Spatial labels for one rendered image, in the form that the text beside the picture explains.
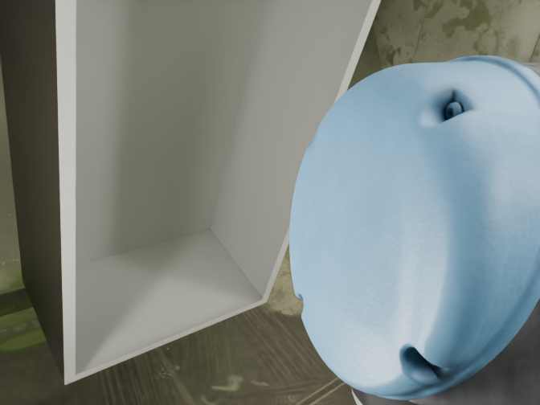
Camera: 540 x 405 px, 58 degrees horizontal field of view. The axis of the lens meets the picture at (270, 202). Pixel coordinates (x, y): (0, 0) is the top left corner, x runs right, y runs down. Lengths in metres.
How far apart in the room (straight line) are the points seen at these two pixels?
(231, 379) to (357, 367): 1.69
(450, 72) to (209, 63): 1.15
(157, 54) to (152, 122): 0.19
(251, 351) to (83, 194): 0.94
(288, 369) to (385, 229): 1.77
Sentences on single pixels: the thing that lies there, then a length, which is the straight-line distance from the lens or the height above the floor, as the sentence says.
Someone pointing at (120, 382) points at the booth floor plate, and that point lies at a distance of 1.86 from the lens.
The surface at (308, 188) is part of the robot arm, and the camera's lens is 0.21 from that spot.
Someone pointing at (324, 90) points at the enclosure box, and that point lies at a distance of 1.15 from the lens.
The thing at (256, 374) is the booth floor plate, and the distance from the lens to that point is 1.89.
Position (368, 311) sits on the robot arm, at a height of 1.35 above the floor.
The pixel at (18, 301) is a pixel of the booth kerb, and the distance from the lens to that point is 2.12.
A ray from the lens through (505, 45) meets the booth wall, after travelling 2.72.
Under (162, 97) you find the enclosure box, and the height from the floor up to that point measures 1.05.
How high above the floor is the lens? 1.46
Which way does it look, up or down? 29 degrees down
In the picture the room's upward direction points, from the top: 8 degrees clockwise
